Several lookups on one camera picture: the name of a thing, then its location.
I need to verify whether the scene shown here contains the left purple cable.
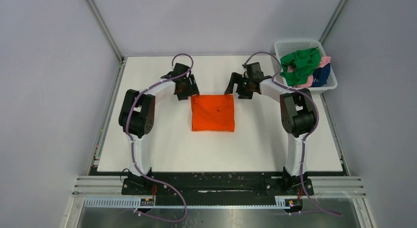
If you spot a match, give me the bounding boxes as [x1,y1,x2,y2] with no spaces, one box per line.
[125,54,195,223]

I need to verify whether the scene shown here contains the purple cable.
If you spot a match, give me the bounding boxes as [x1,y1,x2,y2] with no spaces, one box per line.
[242,51,343,218]
[125,54,195,223]

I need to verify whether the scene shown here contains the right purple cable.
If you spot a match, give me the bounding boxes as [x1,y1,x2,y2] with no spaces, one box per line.
[242,51,343,218]

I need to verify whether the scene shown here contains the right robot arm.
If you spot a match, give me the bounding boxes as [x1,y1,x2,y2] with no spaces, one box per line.
[225,62,319,195]

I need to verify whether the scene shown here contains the orange t-shirt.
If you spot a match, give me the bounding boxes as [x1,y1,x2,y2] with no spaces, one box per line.
[191,94,235,132]

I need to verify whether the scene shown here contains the navy blue t-shirt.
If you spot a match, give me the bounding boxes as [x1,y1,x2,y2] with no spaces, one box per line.
[311,63,331,87]

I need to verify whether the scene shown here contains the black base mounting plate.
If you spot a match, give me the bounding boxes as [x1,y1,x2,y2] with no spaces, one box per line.
[121,172,314,205]

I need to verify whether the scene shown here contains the white cable duct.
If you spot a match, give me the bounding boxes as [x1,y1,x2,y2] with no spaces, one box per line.
[84,197,295,209]

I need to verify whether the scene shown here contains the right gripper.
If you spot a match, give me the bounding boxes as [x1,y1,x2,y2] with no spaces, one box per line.
[224,72,253,100]

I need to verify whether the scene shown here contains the aluminium frame rail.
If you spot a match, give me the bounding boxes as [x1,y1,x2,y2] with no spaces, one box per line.
[73,176,366,198]

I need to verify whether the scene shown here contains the green t-shirt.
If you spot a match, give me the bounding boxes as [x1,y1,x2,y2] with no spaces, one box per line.
[280,47,322,86]

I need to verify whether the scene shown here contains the white plastic basket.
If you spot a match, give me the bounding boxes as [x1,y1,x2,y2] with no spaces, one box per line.
[274,39,338,93]

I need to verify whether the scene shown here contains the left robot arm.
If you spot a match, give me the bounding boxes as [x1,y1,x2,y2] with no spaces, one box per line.
[118,63,199,194]

